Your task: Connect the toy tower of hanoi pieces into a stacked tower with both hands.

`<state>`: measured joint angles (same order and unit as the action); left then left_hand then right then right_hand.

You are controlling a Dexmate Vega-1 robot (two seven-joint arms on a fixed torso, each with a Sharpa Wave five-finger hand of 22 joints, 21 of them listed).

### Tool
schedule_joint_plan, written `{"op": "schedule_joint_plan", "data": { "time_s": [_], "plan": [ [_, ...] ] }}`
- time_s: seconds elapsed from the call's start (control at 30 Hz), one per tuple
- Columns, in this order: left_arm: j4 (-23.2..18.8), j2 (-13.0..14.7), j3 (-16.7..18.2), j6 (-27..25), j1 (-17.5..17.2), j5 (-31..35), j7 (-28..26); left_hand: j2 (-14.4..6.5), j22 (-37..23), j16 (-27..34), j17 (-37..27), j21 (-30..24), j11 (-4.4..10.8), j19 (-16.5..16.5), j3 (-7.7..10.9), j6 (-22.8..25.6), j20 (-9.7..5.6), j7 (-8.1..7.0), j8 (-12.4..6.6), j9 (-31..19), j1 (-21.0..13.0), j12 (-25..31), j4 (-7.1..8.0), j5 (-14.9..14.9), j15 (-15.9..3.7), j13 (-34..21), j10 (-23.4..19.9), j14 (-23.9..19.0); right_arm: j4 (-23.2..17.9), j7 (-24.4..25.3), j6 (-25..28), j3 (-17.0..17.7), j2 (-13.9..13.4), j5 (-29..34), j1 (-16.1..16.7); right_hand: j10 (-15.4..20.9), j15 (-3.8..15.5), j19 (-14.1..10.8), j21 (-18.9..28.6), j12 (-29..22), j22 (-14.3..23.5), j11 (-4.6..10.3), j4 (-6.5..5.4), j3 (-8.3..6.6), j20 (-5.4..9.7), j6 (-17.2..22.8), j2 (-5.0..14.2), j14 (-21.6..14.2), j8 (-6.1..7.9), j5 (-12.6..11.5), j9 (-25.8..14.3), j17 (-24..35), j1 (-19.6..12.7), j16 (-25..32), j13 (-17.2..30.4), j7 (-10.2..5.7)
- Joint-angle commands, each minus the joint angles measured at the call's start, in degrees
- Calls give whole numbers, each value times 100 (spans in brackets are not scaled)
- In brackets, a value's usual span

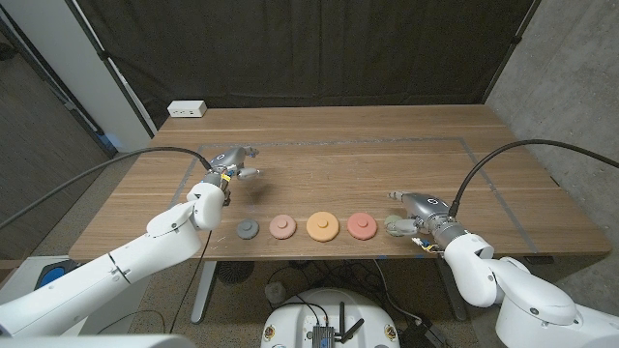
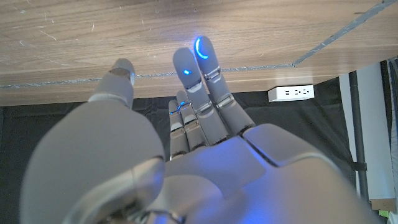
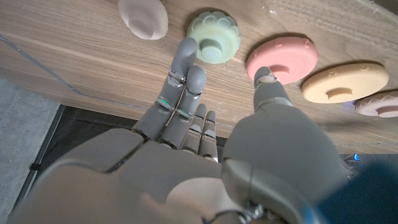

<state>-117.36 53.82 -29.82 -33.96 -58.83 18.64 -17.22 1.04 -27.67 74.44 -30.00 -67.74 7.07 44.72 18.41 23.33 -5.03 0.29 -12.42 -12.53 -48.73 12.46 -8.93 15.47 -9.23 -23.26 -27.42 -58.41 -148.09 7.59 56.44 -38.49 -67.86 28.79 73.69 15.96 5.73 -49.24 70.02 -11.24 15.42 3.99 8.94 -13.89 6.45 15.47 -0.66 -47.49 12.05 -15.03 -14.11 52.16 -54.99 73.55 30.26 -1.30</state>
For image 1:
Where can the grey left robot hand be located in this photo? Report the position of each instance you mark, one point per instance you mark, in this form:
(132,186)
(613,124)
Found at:
(227,159)

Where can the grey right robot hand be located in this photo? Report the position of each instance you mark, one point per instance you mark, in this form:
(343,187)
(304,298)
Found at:
(430,208)

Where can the green toy disc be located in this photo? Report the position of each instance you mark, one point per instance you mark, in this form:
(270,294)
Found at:
(388,222)

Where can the red toy disc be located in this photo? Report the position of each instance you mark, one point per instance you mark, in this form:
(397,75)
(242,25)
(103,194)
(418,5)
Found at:
(362,225)

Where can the pink toy disc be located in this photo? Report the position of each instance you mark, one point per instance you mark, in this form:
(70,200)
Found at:
(282,226)

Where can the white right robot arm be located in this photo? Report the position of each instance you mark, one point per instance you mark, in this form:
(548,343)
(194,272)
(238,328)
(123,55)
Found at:
(522,299)

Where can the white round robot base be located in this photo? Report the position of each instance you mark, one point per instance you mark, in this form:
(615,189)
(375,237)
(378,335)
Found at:
(290,319)

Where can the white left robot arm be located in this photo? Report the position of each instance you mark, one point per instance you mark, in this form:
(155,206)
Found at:
(111,270)

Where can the grey toy disc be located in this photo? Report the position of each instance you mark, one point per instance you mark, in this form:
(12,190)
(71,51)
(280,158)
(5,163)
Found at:
(247,229)

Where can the large orange toy disc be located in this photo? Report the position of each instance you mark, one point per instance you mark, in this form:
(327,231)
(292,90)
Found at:
(322,226)

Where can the white power strip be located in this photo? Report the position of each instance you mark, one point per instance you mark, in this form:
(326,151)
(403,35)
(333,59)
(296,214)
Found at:
(186,108)

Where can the black round floor fan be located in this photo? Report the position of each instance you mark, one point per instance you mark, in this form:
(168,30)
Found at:
(235,271)

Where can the black box on floor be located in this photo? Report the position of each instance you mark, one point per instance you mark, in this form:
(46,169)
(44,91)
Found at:
(421,336)

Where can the grey round floor object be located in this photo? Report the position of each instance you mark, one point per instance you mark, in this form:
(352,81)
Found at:
(275,292)

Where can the black backdrop stand pole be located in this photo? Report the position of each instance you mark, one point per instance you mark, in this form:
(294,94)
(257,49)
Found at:
(516,39)
(102,54)

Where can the white floor platform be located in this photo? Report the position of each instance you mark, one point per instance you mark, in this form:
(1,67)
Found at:
(135,295)

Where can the grey radio module with antennas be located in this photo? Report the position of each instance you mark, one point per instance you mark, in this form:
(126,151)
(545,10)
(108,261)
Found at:
(323,334)

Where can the blue foot pedal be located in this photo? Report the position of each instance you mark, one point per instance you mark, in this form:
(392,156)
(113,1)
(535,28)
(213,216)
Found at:
(50,275)

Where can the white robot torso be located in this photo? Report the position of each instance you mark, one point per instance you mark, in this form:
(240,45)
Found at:
(97,342)

